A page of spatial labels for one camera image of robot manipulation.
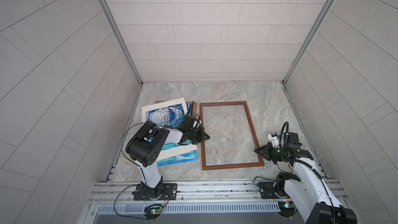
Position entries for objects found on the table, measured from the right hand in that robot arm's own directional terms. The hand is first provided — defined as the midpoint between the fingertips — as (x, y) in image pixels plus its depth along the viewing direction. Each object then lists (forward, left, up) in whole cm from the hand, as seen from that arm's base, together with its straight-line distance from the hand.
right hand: (255, 150), depth 80 cm
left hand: (+11, +21, -3) cm, 24 cm away
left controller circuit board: (-22, +49, -1) cm, 54 cm away
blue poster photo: (+26, +47, -2) cm, 54 cm away
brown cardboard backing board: (+32, +31, -2) cm, 45 cm away
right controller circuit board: (-25, -9, -6) cm, 27 cm away
